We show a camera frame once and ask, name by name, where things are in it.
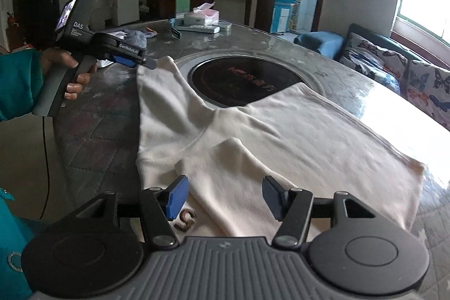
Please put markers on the blue grey cloth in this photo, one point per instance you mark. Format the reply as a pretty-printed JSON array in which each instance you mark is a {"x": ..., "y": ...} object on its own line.
[{"x": 135, "y": 36}]

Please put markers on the blue and black tool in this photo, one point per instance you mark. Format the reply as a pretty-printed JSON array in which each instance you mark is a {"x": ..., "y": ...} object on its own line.
[{"x": 174, "y": 27}]

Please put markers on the white tissue box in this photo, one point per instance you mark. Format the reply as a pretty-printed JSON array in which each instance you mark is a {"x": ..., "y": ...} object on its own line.
[{"x": 202, "y": 19}]

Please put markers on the cream long-sleeved top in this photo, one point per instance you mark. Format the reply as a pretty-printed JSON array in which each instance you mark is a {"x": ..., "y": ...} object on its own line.
[{"x": 281, "y": 145}]

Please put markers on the blue corner sofa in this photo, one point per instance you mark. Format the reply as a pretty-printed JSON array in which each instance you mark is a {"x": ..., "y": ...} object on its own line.
[{"x": 316, "y": 41}]

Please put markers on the light blue cabinet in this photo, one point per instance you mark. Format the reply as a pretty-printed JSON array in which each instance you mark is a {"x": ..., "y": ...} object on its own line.
[{"x": 281, "y": 15}]

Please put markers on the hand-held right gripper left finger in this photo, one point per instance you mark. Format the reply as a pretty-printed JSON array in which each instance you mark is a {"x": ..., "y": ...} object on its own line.
[{"x": 177, "y": 198}]

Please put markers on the large butterfly print pillow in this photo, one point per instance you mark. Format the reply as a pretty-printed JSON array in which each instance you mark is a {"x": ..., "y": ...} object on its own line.
[{"x": 429, "y": 89}]

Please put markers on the red fire extinguisher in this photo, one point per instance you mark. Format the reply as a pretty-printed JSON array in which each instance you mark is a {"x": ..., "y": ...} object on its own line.
[{"x": 12, "y": 20}]

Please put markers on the white flat case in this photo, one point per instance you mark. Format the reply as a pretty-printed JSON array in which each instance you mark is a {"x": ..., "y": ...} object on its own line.
[{"x": 197, "y": 28}]

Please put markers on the person's teal jacket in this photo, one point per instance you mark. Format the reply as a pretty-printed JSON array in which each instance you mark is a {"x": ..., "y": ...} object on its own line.
[{"x": 14, "y": 250}]

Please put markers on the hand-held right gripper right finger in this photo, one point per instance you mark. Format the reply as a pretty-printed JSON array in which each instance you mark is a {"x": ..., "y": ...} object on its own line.
[{"x": 274, "y": 198}]

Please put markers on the person's left hand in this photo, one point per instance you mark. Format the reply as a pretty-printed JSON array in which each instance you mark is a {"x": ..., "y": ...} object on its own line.
[{"x": 58, "y": 57}]

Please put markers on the person's left forearm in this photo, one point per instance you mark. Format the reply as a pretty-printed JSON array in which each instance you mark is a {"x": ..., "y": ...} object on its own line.
[{"x": 17, "y": 85}]

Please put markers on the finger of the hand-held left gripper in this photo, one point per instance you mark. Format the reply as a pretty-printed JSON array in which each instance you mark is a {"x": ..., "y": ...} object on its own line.
[{"x": 123, "y": 60}]

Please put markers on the dark wooden door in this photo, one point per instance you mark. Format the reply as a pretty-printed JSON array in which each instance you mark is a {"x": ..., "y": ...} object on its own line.
[{"x": 31, "y": 4}]

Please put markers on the round built-in induction cooktop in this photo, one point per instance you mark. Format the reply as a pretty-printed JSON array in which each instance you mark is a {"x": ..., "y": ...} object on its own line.
[{"x": 246, "y": 82}]

